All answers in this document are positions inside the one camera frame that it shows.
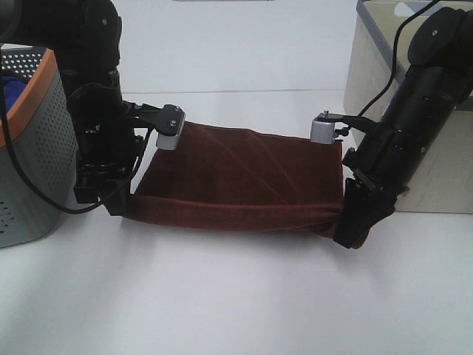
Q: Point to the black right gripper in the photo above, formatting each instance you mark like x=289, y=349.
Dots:
x=382, y=166

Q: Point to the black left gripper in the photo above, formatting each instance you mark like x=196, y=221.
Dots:
x=107, y=144

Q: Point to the brown towel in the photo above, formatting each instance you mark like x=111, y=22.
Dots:
x=230, y=179

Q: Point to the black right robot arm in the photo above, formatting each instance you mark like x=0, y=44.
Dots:
x=439, y=78

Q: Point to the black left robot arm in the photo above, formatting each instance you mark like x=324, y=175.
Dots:
x=85, y=36

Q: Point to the beige basket grey rim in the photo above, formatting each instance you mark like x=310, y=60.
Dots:
x=443, y=181

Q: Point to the grey perforated basket orange rim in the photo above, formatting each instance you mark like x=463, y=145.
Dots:
x=44, y=143

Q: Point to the blue cloth in basket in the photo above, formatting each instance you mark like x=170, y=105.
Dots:
x=12, y=86

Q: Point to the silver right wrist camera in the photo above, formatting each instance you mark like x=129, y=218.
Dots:
x=328, y=126

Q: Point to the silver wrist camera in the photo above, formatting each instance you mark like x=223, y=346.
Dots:
x=168, y=121
x=328, y=126

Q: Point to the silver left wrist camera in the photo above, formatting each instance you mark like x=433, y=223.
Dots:
x=168, y=121

